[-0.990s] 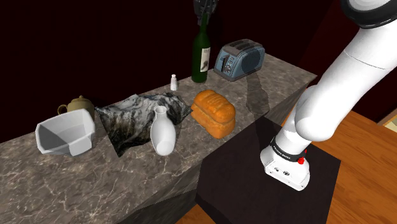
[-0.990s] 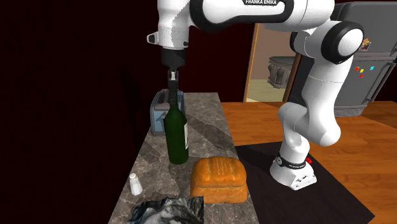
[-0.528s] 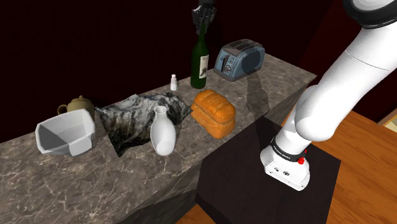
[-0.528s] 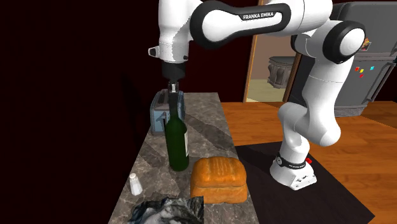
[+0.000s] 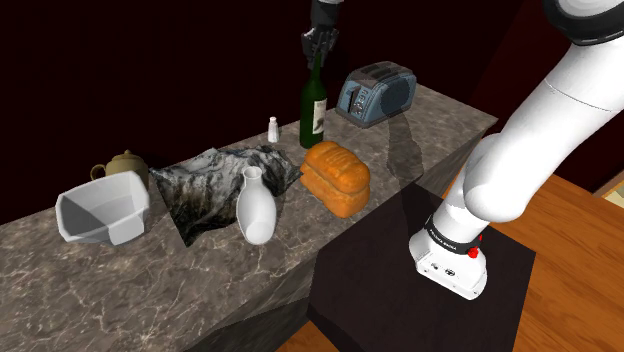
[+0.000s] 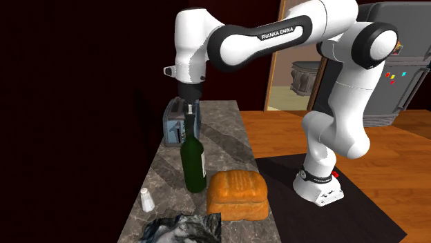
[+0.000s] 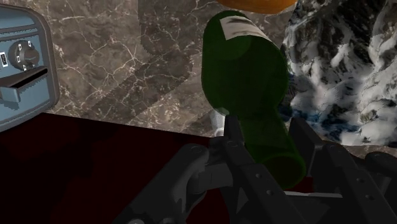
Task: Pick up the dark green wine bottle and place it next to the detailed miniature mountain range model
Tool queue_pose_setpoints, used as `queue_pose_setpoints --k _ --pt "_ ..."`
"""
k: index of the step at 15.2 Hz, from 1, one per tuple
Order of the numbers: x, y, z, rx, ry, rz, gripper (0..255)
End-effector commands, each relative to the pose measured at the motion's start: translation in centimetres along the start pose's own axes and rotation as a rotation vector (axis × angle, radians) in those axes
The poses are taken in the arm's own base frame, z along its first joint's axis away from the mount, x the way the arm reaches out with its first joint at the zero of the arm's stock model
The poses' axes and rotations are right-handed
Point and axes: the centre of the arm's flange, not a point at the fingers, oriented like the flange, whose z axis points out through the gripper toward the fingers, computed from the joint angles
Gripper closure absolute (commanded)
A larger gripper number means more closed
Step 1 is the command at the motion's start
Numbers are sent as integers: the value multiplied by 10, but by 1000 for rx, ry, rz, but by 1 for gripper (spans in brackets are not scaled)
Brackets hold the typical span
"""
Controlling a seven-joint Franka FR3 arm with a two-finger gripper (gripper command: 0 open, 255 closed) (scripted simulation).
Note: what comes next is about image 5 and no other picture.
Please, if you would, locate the dark green wine bottle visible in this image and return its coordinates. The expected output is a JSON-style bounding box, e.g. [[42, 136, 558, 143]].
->
[[299, 52, 328, 150]]

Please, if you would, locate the blue grey toaster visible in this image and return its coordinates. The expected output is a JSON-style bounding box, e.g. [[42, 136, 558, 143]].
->
[[335, 60, 418, 129]]

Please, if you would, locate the black and white marbled cloth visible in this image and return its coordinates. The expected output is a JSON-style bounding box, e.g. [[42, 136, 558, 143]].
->
[[148, 144, 304, 248]]

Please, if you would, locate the orange brown bread loaf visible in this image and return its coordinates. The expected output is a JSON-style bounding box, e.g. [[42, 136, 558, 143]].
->
[[299, 140, 372, 220]]

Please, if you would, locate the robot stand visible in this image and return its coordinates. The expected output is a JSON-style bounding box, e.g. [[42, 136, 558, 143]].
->
[[305, 182, 537, 352]]

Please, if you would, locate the white vase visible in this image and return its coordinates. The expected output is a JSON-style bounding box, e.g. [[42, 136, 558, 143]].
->
[[235, 166, 278, 246]]

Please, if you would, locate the white angular bowl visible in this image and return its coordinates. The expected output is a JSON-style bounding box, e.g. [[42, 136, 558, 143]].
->
[[54, 170, 151, 246]]

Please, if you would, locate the brown teapot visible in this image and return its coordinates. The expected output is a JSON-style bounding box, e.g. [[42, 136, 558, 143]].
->
[[89, 149, 150, 192]]

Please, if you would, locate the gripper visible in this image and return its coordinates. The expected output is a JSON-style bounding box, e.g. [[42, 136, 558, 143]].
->
[[300, 0, 342, 70]]

